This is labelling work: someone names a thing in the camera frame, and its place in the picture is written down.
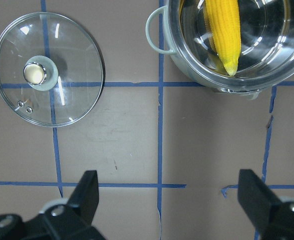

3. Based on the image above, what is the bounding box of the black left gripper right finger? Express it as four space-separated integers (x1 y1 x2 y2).
237 169 282 236

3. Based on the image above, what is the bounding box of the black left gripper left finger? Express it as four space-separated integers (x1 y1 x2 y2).
67 170 99 225

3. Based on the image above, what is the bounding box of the glass pot lid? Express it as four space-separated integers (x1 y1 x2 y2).
0 12 105 128

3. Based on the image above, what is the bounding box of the yellow plastic corn cob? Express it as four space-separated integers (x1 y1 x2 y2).
205 0 241 76

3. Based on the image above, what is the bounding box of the pale green electric pot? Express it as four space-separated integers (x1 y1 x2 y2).
145 0 294 97

